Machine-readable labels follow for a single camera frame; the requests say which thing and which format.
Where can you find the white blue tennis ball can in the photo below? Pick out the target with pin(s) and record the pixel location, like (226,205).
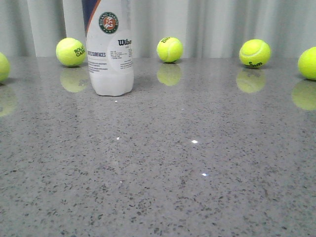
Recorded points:
(109,46)

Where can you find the center yellow tennis ball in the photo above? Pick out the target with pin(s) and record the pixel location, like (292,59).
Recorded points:
(169,49)

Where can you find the tennis ball with black lettering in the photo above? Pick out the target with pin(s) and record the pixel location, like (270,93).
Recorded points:
(70,52)

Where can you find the right yellow Wilson tennis ball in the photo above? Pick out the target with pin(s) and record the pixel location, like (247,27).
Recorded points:
(254,53)

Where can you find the far right tennis ball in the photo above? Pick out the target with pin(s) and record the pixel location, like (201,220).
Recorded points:
(307,63)

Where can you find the far left tennis ball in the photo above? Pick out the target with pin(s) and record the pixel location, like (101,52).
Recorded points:
(4,67)

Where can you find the grey-white curtain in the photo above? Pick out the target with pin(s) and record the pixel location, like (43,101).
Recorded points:
(206,28)

